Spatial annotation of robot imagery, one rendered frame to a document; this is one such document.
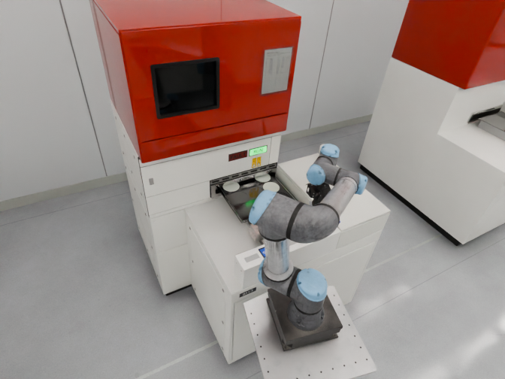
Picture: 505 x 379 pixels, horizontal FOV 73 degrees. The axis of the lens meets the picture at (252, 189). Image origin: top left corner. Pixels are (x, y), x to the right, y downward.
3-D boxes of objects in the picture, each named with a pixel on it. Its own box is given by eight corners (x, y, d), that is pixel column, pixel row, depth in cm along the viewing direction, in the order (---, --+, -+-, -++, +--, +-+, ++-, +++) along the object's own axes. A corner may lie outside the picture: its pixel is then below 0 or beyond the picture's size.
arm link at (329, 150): (317, 149, 136) (325, 140, 142) (312, 171, 143) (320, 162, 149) (336, 156, 133) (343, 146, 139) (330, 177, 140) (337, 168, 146)
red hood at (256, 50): (110, 98, 210) (86, -12, 172) (229, 80, 242) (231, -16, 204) (142, 165, 160) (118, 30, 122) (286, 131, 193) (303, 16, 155)
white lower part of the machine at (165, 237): (139, 234, 288) (121, 153, 236) (228, 207, 321) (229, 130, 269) (164, 301, 242) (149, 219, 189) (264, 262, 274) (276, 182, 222)
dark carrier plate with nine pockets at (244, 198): (216, 183, 205) (216, 182, 205) (266, 169, 219) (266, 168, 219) (243, 220, 183) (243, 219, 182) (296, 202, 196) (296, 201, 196)
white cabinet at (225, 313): (191, 291, 250) (183, 209, 198) (300, 247, 288) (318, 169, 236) (228, 373, 208) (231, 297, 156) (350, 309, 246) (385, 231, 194)
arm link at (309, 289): (316, 319, 129) (322, 298, 120) (285, 302, 134) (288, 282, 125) (328, 295, 137) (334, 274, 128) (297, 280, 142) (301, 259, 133)
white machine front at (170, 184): (148, 216, 191) (137, 156, 166) (273, 179, 224) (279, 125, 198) (149, 219, 189) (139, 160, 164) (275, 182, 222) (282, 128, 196)
